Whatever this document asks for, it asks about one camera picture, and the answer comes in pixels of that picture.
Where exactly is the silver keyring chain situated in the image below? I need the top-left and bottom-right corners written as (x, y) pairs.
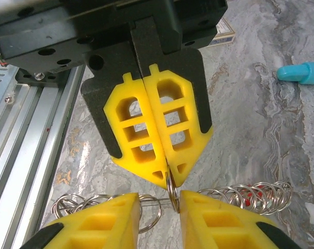
top-left (51, 162), bottom-right (294, 233)

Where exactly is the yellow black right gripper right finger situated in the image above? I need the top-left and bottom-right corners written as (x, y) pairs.
top-left (179, 190), bottom-right (303, 249)

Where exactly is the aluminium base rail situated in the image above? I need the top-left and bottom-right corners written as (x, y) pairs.
top-left (0, 64), bottom-right (87, 229)

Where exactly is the red key tag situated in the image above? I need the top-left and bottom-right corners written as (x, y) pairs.
top-left (241, 184), bottom-right (267, 208)

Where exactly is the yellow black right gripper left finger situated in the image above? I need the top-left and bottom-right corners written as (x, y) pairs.
top-left (22, 192), bottom-right (141, 249)

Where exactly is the teal pen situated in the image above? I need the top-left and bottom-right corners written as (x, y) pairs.
top-left (277, 61), bottom-right (314, 86)

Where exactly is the playing card box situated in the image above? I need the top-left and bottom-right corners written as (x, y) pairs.
top-left (208, 17), bottom-right (236, 48)

